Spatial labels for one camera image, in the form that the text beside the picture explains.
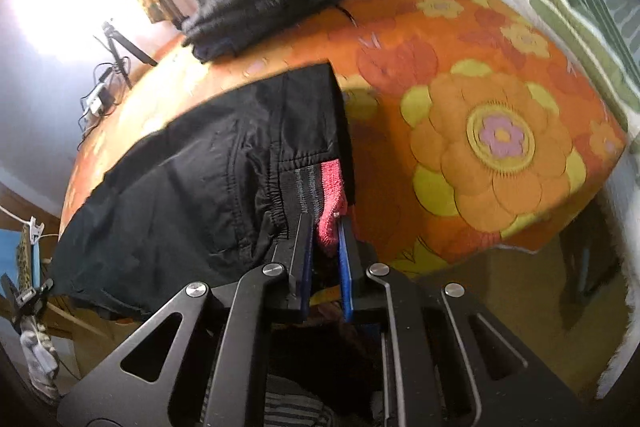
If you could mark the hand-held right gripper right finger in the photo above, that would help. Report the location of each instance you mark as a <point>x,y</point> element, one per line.
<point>347,277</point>

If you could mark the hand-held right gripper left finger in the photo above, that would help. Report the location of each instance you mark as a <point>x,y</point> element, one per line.
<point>304,267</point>

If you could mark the pink knit cloth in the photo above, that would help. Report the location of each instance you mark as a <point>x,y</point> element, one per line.
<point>330,207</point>

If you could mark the black pants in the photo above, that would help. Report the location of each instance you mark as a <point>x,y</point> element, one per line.
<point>175,207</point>

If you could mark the grey striped cloth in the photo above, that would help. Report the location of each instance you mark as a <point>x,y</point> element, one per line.
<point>300,409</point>

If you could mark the orange floral bedspread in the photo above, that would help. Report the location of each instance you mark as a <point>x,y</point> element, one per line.
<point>500,57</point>

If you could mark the blue hanging cloth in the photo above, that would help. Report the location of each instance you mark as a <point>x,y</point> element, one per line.
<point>36,257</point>

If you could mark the white fluffy blanket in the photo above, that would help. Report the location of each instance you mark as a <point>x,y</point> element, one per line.
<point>622,282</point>

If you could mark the white sock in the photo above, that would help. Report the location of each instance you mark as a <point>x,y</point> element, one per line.
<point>40,357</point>

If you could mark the small black tripod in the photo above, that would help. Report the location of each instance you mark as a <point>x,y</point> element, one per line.
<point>114,43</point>

